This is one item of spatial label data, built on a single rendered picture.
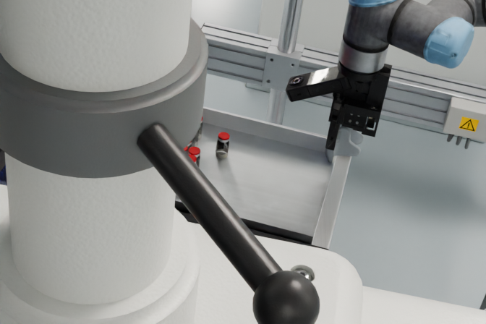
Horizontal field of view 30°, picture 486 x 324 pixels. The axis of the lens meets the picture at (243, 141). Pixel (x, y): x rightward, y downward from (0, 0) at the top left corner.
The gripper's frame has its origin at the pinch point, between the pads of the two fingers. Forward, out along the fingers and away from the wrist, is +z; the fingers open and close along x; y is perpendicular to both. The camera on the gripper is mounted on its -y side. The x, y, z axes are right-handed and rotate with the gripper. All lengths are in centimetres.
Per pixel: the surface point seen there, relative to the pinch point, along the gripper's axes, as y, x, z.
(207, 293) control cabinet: 0, -96, -66
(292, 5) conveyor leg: -21, 86, 22
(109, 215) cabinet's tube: -4, -101, -75
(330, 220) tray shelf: 3.3, -11.8, 4.4
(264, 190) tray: -9.0, -8.7, 4.1
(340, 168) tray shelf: 2.6, 2.4, 4.4
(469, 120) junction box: 32, 80, 41
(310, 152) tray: -3.3, 4.4, 4.1
